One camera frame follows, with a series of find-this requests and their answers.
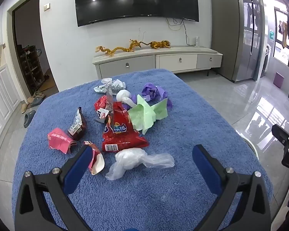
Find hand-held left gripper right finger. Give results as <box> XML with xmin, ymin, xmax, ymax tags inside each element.
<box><xmin>192</xmin><ymin>144</ymin><xmax>272</xmax><ymax>231</ymax></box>

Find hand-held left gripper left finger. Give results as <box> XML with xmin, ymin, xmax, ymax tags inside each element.
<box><xmin>14</xmin><ymin>145</ymin><xmax>94</xmax><ymax>231</ymax></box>

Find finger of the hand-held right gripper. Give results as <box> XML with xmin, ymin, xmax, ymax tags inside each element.
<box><xmin>272</xmin><ymin>124</ymin><xmax>289</xmax><ymax>150</ymax></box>

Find pink and white wrapper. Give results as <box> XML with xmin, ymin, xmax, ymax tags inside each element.
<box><xmin>84</xmin><ymin>140</ymin><xmax>105</xmax><ymax>175</ymax></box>

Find dark maroon snack packet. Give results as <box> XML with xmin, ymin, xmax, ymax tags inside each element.
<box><xmin>68</xmin><ymin>107</ymin><xmax>87</xmax><ymax>140</ymax></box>

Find clear plastic bag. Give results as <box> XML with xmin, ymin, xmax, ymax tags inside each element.
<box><xmin>105</xmin><ymin>148</ymin><xmax>175</xmax><ymax>181</ymax></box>

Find large red snack bag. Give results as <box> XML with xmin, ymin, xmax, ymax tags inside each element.
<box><xmin>102</xmin><ymin>101</ymin><xmax>150</xmax><ymax>152</ymax></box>

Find small red wrapper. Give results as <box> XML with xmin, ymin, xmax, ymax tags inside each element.
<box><xmin>94</xmin><ymin>95</ymin><xmax>114</xmax><ymax>124</ymax></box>

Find green paper sheet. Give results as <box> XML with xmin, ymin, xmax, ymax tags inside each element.
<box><xmin>128</xmin><ymin>94</ymin><xmax>168</xmax><ymax>135</ymax></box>

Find white tissue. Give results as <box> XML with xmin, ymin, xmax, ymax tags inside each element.
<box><xmin>116</xmin><ymin>90</ymin><xmax>138</xmax><ymax>107</ymax></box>

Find white plastic wrapper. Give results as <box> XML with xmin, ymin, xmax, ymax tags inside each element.
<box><xmin>93</xmin><ymin>78</ymin><xmax>113</xmax><ymax>93</ymax></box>

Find silver printed wrapper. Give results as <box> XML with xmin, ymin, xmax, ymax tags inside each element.
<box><xmin>110</xmin><ymin>79</ymin><xmax>126</xmax><ymax>95</ymax></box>

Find purple plastic bag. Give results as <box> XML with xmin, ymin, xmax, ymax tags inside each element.
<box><xmin>131</xmin><ymin>82</ymin><xmax>173</xmax><ymax>110</ymax></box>

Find purple stool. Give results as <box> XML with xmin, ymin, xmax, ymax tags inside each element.
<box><xmin>273</xmin><ymin>72</ymin><xmax>284</xmax><ymax>88</ymax></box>

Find blue fleece blanket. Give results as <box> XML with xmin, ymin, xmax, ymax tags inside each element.
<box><xmin>12</xmin><ymin>69</ymin><xmax>274</xmax><ymax>231</ymax></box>

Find grey slipper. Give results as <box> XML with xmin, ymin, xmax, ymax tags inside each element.
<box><xmin>24</xmin><ymin>110</ymin><xmax>36</xmax><ymax>128</ymax></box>

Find white washing machine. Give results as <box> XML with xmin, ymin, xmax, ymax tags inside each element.
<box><xmin>261</xmin><ymin>44</ymin><xmax>271</xmax><ymax>77</ymax></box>

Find brown slippers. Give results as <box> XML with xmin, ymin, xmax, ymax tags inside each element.
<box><xmin>26</xmin><ymin>93</ymin><xmax>47</xmax><ymax>106</ymax></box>

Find white floor cabinet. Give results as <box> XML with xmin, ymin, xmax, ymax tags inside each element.
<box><xmin>0</xmin><ymin>63</ymin><xmax>22</xmax><ymax>147</ymax></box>

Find dark shoe rack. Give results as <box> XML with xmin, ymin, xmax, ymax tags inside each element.
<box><xmin>19</xmin><ymin>44</ymin><xmax>45</xmax><ymax>90</ymax></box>

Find white television cabinet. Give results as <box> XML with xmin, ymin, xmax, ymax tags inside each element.
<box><xmin>92</xmin><ymin>46</ymin><xmax>223</xmax><ymax>79</ymax></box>

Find grey refrigerator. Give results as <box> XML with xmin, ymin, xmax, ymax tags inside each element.
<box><xmin>209</xmin><ymin>0</ymin><xmax>263</xmax><ymax>83</ymax></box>

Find golden dragon figurine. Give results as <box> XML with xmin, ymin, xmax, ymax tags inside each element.
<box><xmin>95</xmin><ymin>39</ymin><xmax>141</xmax><ymax>57</ymax></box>

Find golden tiger figurine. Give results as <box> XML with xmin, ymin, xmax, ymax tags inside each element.
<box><xmin>149</xmin><ymin>40</ymin><xmax>171</xmax><ymax>49</ymax></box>

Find black power cable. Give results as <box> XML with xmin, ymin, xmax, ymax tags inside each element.
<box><xmin>166</xmin><ymin>18</ymin><xmax>196</xmax><ymax>46</ymax></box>

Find black wall television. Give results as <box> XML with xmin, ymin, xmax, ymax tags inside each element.
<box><xmin>75</xmin><ymin>0</ymin><xmax>200</xmax><ymax>27</ymax></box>

